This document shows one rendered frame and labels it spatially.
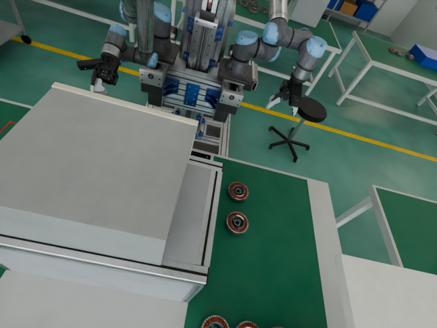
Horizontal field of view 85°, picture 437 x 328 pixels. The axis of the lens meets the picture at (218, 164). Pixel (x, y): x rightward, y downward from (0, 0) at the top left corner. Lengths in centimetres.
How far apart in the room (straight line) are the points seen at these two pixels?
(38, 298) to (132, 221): 66
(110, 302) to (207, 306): 37
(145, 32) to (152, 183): 84
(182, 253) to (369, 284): 55
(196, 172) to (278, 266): 63
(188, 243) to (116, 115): 43
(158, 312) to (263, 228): 61
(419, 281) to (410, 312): 12
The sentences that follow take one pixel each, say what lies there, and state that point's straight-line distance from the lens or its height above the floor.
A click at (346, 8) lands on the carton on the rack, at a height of 39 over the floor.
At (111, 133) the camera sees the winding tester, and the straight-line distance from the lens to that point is 71.
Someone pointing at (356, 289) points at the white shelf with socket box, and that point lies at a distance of 85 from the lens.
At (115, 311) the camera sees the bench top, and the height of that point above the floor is 75.
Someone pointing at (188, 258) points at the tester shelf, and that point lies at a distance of 76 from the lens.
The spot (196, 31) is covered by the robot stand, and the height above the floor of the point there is 118.
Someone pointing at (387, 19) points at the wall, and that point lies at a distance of 847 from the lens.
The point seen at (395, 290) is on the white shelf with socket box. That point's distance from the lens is 95.
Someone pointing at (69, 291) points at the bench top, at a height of 75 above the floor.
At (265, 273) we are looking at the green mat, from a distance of 122.
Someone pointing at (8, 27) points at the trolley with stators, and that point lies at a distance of 369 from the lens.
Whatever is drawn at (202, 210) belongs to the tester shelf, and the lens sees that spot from 82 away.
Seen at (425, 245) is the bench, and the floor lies 75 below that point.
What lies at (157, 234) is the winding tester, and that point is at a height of 132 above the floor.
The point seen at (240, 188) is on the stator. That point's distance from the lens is 134.
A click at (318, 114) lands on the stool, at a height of 56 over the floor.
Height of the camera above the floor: 184
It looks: 50 degrees down
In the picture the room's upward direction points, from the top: 22 degrees clockwise
